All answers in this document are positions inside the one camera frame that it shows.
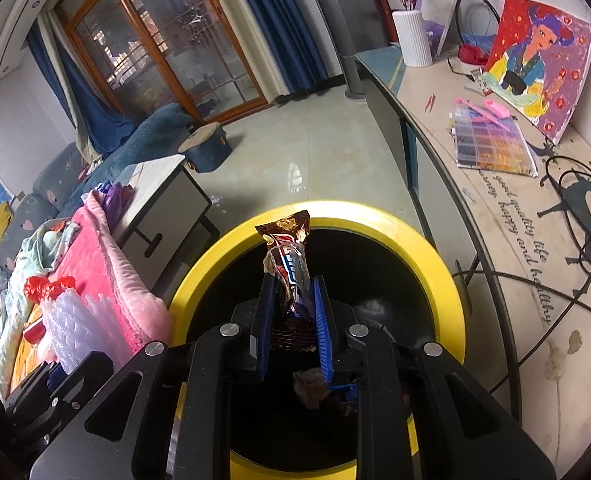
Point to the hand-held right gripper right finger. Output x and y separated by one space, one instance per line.
324 330

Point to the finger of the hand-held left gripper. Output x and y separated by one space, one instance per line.
90 372
55 377

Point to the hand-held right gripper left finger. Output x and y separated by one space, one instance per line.
265 320

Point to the brown chocolate bar wrapper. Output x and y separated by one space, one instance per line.
288 260

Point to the red plastic bag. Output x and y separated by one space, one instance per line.
37 287

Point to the yellow rimmed bin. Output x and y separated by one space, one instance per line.
375 225

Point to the red ribbed roll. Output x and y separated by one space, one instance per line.
35 335

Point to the white foam net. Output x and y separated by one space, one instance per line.
75 325

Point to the crumpled brown wrapper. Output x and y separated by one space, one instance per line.
310 385

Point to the pink cartoon blanket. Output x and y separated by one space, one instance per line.
120 280

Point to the light green printed quilt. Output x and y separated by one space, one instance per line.
30 255

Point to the white coffee table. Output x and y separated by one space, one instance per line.
170 195

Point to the purple plastic bundle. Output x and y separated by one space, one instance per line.
112 200

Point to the blue footstool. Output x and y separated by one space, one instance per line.
205 147

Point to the cream printed cabinet cover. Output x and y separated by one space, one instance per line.
500 200

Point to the blue sofa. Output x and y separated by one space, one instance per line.
160 120

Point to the pink tweezers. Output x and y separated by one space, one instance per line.
430 101

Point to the clear bead organizer box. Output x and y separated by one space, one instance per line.
495 142

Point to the blue curtain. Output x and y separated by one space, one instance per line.
90 105
280 25

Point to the pink plastic tray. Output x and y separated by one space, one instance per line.
485 110

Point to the wooden glass sliding door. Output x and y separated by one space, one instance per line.
175 45

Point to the silver tower air conditioner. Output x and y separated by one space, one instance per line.
335 35

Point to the white ribbed vase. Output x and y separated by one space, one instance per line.
412 40

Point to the small red bundle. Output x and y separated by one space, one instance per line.
470 54

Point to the colourful figure painting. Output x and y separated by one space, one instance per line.
535 65

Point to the black hoop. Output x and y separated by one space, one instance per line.
458 15

